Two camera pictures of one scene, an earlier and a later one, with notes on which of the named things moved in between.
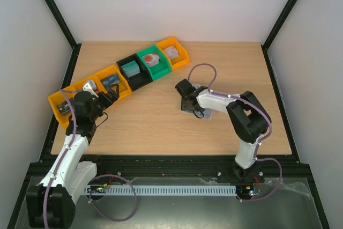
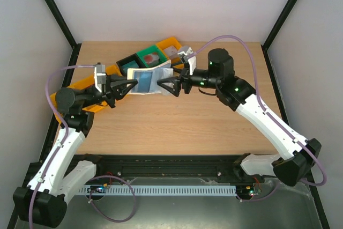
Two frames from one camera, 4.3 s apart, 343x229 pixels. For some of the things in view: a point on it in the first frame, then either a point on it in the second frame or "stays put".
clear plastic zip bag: [208, 112] -> [148, 77]
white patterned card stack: [171, 52] stays put
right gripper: [188, 104] -> [183, 81]
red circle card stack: [151, 59] stays put
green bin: [162, 68] stays put
